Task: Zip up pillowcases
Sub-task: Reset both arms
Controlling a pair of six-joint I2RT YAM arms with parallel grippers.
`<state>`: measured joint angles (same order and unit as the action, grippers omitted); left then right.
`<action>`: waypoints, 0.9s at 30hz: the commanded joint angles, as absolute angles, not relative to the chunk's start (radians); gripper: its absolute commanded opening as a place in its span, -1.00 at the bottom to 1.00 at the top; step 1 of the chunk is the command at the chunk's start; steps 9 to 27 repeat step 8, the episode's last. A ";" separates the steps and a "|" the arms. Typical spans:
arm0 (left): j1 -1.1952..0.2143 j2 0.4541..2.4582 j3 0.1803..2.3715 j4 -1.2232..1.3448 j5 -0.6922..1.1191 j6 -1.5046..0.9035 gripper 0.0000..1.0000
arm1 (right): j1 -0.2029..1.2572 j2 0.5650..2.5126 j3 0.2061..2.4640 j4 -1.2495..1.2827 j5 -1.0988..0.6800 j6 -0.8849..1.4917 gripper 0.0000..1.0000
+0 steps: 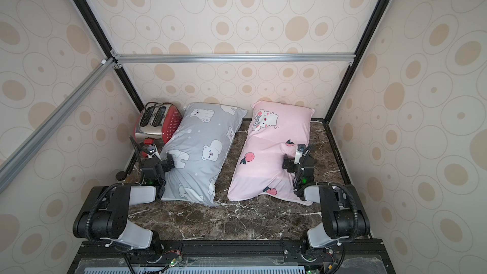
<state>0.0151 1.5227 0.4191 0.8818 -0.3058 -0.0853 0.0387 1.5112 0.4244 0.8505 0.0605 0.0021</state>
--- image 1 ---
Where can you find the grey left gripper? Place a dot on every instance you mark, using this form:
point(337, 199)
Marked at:
point(166, 162)

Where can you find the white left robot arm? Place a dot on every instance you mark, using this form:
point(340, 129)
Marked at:
point(103, 218)

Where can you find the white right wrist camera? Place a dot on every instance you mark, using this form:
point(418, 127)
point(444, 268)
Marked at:
point(300, 151)

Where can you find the small brown capped bottle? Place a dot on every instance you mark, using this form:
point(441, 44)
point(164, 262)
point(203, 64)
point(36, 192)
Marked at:
point(121, 176)

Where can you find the silver aluminium left rail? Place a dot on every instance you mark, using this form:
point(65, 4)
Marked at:
point(30, 147)

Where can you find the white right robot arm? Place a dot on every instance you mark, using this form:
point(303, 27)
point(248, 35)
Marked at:
point(343, 216)

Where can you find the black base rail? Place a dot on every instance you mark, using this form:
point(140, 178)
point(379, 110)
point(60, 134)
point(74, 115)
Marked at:
point(281, 256)

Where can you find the silver aluminium rail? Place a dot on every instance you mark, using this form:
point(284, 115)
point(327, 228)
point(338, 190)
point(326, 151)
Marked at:
point(237, 58)
point(30, 147)

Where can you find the silver aluminium back rail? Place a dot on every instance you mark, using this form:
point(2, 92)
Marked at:
point(237, 58)

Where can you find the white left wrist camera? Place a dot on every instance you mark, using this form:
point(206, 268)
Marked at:
point(152, 151)

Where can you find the red and chrome toaster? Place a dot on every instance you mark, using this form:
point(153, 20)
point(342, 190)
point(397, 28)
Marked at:
point(158, 122)

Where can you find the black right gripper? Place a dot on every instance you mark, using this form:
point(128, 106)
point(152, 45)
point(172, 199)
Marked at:
point(289, 163)

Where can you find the pink cat pillow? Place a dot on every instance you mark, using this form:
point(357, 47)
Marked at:
point(274, 134)

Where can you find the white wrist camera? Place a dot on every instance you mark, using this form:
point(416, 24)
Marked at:
point(152, 151)
point(300, 151)

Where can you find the grey polar bear pillow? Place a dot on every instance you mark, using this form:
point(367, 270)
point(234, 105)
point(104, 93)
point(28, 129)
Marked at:
point(199, 148)

